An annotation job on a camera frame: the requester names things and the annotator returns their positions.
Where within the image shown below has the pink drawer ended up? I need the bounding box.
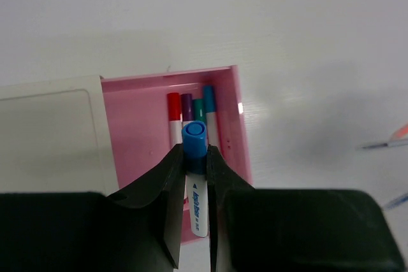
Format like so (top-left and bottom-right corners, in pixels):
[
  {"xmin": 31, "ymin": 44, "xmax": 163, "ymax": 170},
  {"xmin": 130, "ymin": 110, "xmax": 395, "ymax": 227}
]
[{"xmin": 100, "ymin": 64, "xmax": 254, "ymax": 247}]

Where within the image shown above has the red capped marker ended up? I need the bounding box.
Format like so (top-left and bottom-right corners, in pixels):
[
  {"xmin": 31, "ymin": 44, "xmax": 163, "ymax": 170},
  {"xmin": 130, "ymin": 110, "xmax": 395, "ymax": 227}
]
[{"xmin": 166, "ymin": 92, "xmax": 182, "ymax": 148}]

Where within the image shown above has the teal capped marker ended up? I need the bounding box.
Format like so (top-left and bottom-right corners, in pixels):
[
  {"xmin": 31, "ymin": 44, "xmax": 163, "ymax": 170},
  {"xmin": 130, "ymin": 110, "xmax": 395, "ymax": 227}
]
[{"xmin": 193, "ymin": 99, "xmax": 206, "ymax": 123}]

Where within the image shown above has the purple capped marker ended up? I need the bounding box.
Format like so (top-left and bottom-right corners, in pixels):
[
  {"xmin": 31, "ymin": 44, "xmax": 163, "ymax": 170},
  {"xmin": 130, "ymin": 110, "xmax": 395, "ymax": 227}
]
[{"xmin": 180, "ymin": 94, "xmax": 194, "ymax": 124}]

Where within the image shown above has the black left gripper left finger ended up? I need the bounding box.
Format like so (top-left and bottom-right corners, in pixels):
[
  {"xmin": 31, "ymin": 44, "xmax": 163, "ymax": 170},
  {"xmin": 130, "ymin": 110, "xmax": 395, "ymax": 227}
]
[{"xmin": 1, "ymin": 145, "xmax": 185, "ymax": 271}]

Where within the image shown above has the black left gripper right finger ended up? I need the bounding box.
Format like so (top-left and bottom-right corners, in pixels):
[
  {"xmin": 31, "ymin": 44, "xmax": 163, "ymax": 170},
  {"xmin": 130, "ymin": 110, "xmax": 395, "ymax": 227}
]
[{"xmin": 207, "ymin": 146, "xmax": 405, "ymax": 271}]

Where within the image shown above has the dark blue gel pen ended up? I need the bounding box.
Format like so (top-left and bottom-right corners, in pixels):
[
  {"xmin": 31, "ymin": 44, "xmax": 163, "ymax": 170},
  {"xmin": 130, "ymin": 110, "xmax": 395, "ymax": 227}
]
[{"xmin": 357, "ymin": 139, "xmax": 408, "ymax": 150}]

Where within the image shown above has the orange gel pen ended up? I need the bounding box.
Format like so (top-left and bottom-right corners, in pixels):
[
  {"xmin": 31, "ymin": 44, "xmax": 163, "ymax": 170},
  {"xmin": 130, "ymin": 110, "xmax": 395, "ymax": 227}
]
[{"xmin": 390, "ymin": 124, "xmax": 408, "ymax": 141}]

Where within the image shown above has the white drawer cabinet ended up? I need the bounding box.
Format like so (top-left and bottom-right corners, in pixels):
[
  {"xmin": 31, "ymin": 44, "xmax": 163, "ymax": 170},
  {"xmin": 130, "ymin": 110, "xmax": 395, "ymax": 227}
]
[{"xmin": 1, "ymin": 76, "xmax": 119, "ymax": 195}]

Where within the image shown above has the light blue capped marker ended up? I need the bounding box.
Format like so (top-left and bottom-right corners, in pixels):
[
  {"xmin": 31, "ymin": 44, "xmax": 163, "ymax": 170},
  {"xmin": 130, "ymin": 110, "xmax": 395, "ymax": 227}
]
[{"xmin": 203, "ymin": 85, "xmax": 221, "ymax": 148}]

